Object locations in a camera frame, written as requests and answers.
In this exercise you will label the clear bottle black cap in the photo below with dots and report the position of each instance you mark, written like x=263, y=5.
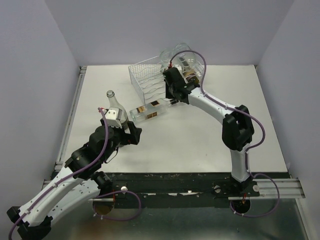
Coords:
x=196, y=69

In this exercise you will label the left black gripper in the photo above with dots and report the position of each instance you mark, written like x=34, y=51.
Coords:
x=133, y=138

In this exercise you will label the clear bottle silver cap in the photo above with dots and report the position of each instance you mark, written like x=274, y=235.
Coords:
x=165, y=57

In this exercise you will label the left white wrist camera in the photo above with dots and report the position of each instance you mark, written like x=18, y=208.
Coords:
x=113, y=117

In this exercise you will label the white wire wine rack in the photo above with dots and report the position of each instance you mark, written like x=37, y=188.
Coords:
x=148, y=80

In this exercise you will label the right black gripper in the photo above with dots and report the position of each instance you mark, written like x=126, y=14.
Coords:
x=168, y=95

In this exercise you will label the frosted clear tall bottle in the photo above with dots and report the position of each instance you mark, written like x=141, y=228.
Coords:
x=113, y=103

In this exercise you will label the aluminium extrusion rail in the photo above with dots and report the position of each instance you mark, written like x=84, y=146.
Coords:
x=282, y=188

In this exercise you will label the green wine bottle brown label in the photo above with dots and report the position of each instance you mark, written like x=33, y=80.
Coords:
x=190, y=76

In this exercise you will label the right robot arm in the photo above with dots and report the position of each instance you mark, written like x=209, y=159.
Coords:
x=237, y=126

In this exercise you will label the clear round bottle back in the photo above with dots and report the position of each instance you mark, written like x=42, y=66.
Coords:
x=187, y=59

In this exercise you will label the black mounting rail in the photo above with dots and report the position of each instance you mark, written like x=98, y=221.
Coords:
x=182, y=190

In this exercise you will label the small bottle brown label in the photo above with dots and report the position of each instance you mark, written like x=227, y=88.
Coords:
x=151, y=110

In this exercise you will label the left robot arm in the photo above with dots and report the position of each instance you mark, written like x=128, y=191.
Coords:
x=79, y=180

